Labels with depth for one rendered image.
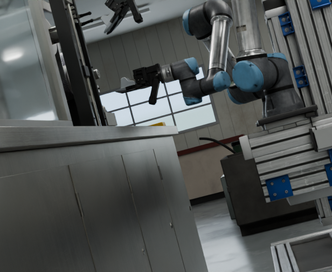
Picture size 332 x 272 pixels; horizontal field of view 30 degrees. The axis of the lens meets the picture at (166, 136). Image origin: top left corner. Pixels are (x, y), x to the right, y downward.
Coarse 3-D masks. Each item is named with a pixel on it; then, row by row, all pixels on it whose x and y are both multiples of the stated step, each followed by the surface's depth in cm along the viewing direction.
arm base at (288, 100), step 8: (280, 88) 238; (288, 88) 238; (272, 96) 239; (280, 96) 238; (288, 96) 237; (296, 96) 239; (272, 104) 240; (280, 104) 237; (288, 104) 236; (296, 104) 237; (272, 112) 238; (280, 112) 236
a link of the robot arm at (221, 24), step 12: (216, 0) 274; (216, 12) 269; (228, 12) 269; (216, 24) 268; (228, 24) 268; (216, 36) 264; (228, 36) 266; (216, 48) 261; (216, 60) 258; (216, 72) 255; (204, 84) 256; (216, 84) 252; (228, 84) 254
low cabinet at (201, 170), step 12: (204, 144) 882; (216, 144) 880; (228, 144) 882; (180, 156) 891; (192, 156) 889; (204, 156) 886; (216, 156) 884; (192, 168) 889; (204, 168) 886; (216, 168) 884; (192, 180) 889; (204, 180) 886; (216, 180) 884; (192, 192) 889; (204, 192) 887; (216, 192) 884; (192, 204) 892
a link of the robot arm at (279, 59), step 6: (270, 54) 238; (276, 54) 239; (282, 54) 240; (270, 60) 236; (276, 60) 238; (282, 60) 239; (276, 66) 236; (282, 66) 238; (288, 66) 242; (276, 72) 235; (282, 72) 238; (288, 72) 240; (276, 78) 235; (282, 78) 238; (288, 78) 239; (276, 84) 238; (282, 84) 238; (288, 84) 239; (264, 90) 243
